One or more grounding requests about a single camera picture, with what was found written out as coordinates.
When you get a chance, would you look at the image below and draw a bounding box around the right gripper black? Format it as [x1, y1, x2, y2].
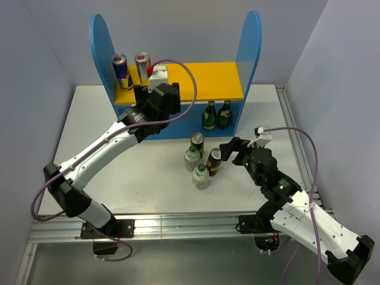
[219, 136, 266, 186]

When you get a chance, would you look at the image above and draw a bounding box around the clear Chang bottle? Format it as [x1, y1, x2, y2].
[192, 164, 209, 189]
[184, 145, 201, 172]

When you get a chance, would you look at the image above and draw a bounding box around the silver gold Red Bull can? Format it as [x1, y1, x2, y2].
[135, 52, 151, 86]

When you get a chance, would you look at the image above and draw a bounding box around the blue silver Red Bull can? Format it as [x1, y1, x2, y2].
[111, 53, 134, 90]

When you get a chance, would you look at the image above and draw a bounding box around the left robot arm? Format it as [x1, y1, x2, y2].
[43, 83, 181, 237]

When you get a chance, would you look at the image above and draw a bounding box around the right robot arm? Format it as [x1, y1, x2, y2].
[220, 137, 375, 284]

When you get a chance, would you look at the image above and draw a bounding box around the black can near shelf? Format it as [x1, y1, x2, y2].
[190, 132, 204, 158]

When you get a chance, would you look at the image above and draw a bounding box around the blue and yellow wooden shelf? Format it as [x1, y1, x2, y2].
[89, 10, 262, 140]

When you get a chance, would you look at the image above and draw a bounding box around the black yellow can right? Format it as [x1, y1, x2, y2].
[205, 148, 221, 176]

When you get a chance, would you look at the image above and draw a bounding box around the green Perrier bottle red label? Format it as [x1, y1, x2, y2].
[216, 100, 232, 129]

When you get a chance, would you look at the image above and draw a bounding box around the green bottle yellow label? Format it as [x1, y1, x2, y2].
[202, 101, 217, 131]

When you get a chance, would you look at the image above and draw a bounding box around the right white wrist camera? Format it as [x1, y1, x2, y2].
[248, 126, 272, 148]

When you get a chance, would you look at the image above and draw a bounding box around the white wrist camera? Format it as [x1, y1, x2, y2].
[148, 65, 168, 93]
[248, 126, 272, 148]

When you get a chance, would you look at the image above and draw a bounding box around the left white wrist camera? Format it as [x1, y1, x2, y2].
[148, 65, 168, 93]

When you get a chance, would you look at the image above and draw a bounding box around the aluminium side rail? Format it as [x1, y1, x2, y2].
[274, 84, 335, 214]

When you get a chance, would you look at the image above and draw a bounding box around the aluminium front rail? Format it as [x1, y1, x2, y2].
[27, 211, 255, 244]

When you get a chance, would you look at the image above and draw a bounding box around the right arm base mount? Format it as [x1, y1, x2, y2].
[235, 214, 280, 252]

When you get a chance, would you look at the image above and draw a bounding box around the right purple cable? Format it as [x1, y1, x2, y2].
[264, 126, 323, 285]

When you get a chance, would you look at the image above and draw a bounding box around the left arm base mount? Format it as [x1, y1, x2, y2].
[80, 218, 135, 262]

